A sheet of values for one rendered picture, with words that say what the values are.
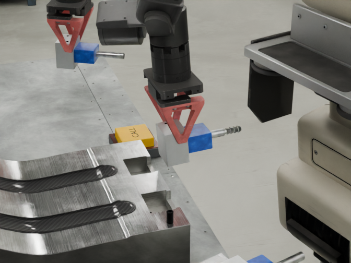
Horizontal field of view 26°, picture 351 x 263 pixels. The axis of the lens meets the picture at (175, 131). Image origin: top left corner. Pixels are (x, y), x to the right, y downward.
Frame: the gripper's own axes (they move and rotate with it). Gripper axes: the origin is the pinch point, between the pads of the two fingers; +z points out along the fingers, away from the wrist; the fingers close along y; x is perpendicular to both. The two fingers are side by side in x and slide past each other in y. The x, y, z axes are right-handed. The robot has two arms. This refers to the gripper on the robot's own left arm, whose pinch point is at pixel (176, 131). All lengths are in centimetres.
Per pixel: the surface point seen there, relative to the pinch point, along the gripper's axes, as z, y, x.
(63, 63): 0.1, -39.4, -10.9
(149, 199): 7.1, 6.3, -6.8
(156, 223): 6.3, 14.2, -7.8
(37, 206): 5.5, 4.2, -22.9
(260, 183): 92, -128, 66
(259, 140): 91, -160, 79
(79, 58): -0.9, -38.2, -7.9
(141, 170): 7.9, -4.6, -5.2
